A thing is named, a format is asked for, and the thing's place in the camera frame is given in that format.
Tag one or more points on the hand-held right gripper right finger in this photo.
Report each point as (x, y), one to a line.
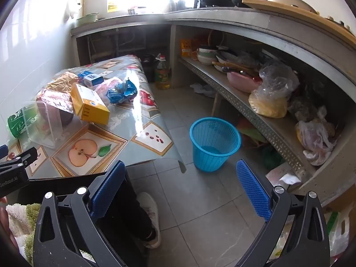
(253, 189)

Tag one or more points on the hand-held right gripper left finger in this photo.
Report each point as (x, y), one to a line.
(107, 189)

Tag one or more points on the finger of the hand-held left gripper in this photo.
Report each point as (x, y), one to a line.
(3, 151)
(22, 158)

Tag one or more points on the green plastic bottle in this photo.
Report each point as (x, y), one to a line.
(15, 122)

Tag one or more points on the clear plastic container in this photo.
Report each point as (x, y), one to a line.
(44, 129)

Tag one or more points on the blue plastic basket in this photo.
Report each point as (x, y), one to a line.
(211, 155)

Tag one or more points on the brown paper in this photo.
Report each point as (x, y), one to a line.
(62, 82)

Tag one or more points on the blue white carton box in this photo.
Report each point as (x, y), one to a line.
(90, 79)

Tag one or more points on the person's leg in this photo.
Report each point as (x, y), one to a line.
(139, 208)

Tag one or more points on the white shoe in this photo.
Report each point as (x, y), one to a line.
(151, 217)

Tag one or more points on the fruit print tablecloth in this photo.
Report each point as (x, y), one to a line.
(125, 122)

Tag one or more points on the pinkish plastic bag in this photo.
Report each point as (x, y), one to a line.
(314, 139)

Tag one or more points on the yellow filled plastic bag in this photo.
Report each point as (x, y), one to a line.
(268, 107)

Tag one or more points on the yellow carton box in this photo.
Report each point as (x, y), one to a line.
(89, 103)

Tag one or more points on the white plastic shopping bag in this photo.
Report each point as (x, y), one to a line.
(339, 236)

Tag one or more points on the blue crumpled packet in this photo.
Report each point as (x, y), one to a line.
(122, 91)

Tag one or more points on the pink mesh cloth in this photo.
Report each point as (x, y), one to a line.
(107, 86)

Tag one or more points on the pink basin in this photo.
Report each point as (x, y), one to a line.
(242, 83)

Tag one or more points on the white rag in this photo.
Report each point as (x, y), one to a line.
(203, 89)

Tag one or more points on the clear plastic bag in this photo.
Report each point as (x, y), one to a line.
(278, 78)

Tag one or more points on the cooking oil bottle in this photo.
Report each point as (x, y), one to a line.
(162, 75)

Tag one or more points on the dark container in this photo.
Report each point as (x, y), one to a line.
(148, 68)

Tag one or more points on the white plate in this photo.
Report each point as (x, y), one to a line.
(225, 58)

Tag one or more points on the stack of bowls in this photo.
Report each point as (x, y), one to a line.
(207, 60)

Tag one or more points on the green rimmed bowl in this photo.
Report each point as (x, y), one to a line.
(208, 51)

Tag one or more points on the green basin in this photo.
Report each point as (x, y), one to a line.
(86, 19)

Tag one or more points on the orange packet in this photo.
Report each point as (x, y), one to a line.
(185, 47)

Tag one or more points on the yellow label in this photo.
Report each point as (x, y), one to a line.
(112, 7)

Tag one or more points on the concrete counter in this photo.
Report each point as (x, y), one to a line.
(211, 16)

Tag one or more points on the wooden cutting board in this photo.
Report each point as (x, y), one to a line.
(306, 18)

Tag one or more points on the white basin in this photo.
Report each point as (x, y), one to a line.
(289, 2)

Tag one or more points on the black wok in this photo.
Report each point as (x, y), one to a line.
(215, 1)

